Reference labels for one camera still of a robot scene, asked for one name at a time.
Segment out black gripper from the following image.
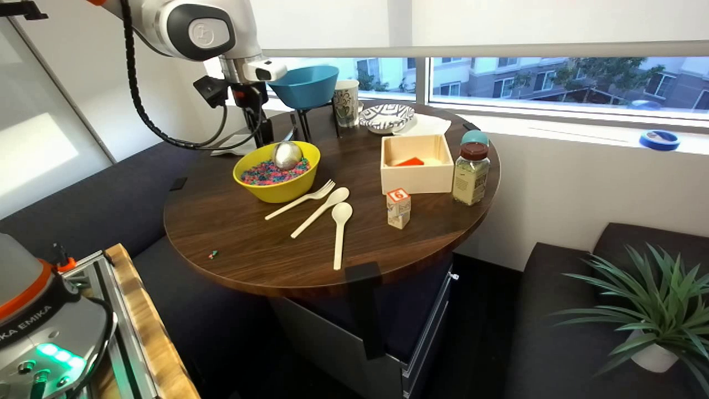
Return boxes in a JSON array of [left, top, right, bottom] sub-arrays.
[[229, 77, 276, 147]]

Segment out silver serving spoon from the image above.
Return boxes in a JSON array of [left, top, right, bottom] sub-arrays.
[[273, 126, 305, 171]]

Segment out blue bowl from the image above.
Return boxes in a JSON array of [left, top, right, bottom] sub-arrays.
[[267, 63, 341, 112]]

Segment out yellow bowl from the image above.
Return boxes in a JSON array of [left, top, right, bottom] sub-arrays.
[[229, 139, 324, 206]]

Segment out cream plastic spoon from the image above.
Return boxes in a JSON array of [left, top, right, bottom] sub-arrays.
[[329, 202, 354, 272], [287, 185, 351, 241]]

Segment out small teal bowl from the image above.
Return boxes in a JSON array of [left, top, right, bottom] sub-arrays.
[[458, 128, 493, 147]]

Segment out colourful candies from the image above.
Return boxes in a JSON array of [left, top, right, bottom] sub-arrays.
[[239, 156, 309, 185]]

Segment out cream plastic fork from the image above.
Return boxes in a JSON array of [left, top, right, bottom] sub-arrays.
[[264, 176, 336, 223]]

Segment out glass jar with filling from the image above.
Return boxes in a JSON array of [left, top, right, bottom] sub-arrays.
[[329, 77, 362, 132]]

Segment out black white patterned plate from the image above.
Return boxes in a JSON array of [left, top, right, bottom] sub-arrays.
[[356, 102, 418, 138]]

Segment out light wooden box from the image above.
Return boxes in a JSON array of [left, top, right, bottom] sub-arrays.
[[378, 132, 457, 196]]

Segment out white napkin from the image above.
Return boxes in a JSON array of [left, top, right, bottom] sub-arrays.
[[399, 112, 454, 139]]

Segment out dark long sofa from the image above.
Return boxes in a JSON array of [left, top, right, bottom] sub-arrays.
[[0, 138, 276, 399]]

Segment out spice jar brown lid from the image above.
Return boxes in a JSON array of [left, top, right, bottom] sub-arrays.
[[449, 142, 493, 207]]

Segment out grey table base cabinet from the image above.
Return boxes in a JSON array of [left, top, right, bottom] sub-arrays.
[[266, 267, 458, 399]]

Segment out wooden board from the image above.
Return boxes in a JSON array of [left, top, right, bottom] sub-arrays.
[[99, 241, 203, 399]]

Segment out white roller blind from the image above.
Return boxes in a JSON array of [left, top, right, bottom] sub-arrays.
[[241, 0, 709, 59]]

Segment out dark square seat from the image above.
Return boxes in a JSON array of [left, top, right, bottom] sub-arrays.
[[504, 218, 709, 399]]

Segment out blue tape roll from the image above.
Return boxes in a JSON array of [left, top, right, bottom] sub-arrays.
[[637, 126, 681, 154]]

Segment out green spiky plant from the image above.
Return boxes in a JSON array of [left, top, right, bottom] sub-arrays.
[[552, 241, 709, 395]]

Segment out white plant pot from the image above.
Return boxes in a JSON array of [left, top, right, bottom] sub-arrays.
[[629, 341, 681, 377]]

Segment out black wire bowl stand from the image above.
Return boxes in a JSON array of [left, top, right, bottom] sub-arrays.
[[293, 103, 342, 143]]

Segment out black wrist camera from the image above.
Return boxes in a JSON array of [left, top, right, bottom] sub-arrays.
[[190, 70, 233, 111]]

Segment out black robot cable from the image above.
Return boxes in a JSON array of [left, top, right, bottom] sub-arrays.
[[118, 0, 257, 154]]

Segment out white window frame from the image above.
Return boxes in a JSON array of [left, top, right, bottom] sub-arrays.
[[196, 48, 709, 159]]

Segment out glass wall panel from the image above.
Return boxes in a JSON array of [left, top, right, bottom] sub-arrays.
[[0, 16, 120, 221]]

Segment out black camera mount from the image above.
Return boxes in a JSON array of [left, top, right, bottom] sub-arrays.
[[0, 0, 50, 22]]

